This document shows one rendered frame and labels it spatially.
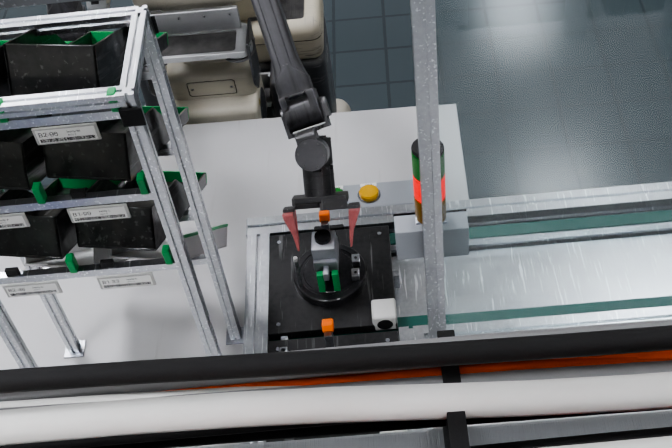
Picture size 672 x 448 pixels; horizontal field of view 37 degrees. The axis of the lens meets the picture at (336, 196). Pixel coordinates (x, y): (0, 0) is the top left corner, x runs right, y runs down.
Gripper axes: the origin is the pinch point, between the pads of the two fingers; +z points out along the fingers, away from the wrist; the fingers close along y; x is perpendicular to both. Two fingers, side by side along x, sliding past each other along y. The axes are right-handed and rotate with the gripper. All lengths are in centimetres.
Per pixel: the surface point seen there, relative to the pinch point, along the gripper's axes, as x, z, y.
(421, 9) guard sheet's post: -53, -38, 18
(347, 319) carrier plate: -0.6, 14.3, 3.0
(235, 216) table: 35.7, -2.0, -21.2
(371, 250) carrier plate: 11.4, 3.9, 8.3
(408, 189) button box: 24.3, -6.0, 16.8
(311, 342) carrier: -4.0, 17.3, -3.8
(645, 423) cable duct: -148, -16, 20
